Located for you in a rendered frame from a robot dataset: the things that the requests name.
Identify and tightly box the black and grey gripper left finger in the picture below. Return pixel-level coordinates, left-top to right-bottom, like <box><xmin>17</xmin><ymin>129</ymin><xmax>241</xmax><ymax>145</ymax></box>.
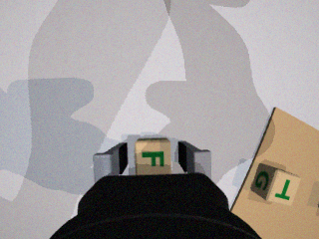
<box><xmin>93</xmin><ymin>142</ymin><xmax>128</xmax><ymax>183</ymax></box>

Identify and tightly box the tan flat mat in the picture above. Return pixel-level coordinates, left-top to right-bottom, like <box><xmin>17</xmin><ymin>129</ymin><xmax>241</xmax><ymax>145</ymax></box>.
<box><xmin>229</xmin><ymin>107</ymin><xmax>319</xmax><ymax>239</ymax></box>

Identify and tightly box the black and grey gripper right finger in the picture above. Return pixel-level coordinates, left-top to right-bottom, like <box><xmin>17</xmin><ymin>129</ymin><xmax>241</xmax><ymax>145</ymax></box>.
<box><xmin>178</xmin><ymin>141</ymin><xmax>211</xmax><ymax>179</ymax></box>

